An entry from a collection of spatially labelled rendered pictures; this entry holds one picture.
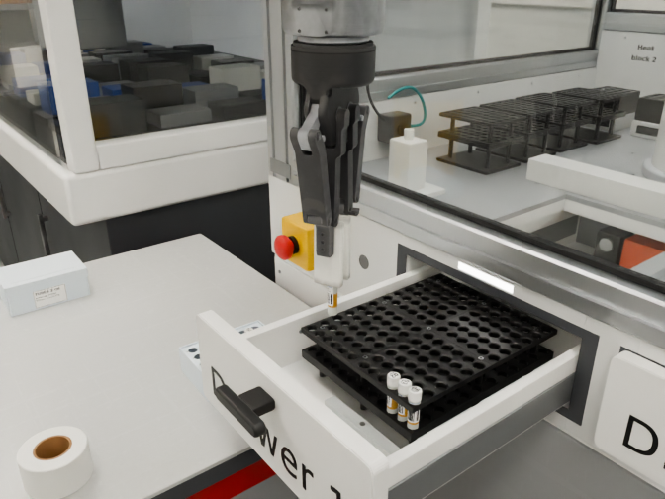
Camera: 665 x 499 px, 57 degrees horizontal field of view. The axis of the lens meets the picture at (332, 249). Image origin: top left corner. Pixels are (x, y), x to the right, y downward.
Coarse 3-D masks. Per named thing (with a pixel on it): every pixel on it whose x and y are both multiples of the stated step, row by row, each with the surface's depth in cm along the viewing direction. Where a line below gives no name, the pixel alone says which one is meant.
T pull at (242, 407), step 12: (216, 396) 57; (228, 396) 56; (240, 396) 56; (252, 396) 56; (264, 396) 56; (228, 408) 55; (240, 408) 54; (252, 408) 54; (264, 408) 55; (240, 420) 54; (252, 420) 53; (252, 432) 52; (264, 432) 52
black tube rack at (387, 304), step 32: (416, 288) 77; (448, 288) 77; (320, 320) 70; (352, 320) 70; (384, 320) 70; (416, 320) 70; (448, 320) 70; (480, 320) 71; (512, 320) 70; (320, 352) 69; (384, 352) 64; (416, 352) 65; (448, 352) 64; (480, 352) 65; (512, 352) 64; (544, 352) 70; (352, 384) 64; (416, 384) 60; (448, 384) 59; (480, 384) 64; (384, 416) 60; (448, 416) 60
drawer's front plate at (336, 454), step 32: (224, 320) 65; (224, 352) 62; (256, 352) 59; (256, 384) 58; (288, 384) 55; (224, 416) 67; (288, 416) 54; (320, 416) 51; (256, 448) 62; (288, 448) 56; (320, 448) 51; (352, 448) 47; (288, 480) 58; (320, 480) 52; (352, 480) 48; (384, 480) 47
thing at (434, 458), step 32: (384, 288) 79; (288, 320) 71; (288, 352) 72; (576, 352) 65; (320, 384) 70; (512, 384) 60; (544, 384) 62; (480, 416) 56; (512, 416) 60; (544, 416) 64; (416, 448) 52; (448, 448) 55; (480, 448) 58; (416, 480) 53; (448, 480) 56
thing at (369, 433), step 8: (328, 400) 65; (336, 400) 65; (336, 408) 64; (344, 408) 64; (344, 416) 63; (352, 416) 63; (352, 424) 62; (360, 424) 62; (368, 424) 62; (360, 432) 61; (368, 432) 61; (376, 432) 61; (368, 440) 60; (376, 440) 60; (384, 440) 60; (376, 448) 59; (384, 448) 59; (392, 448) 59
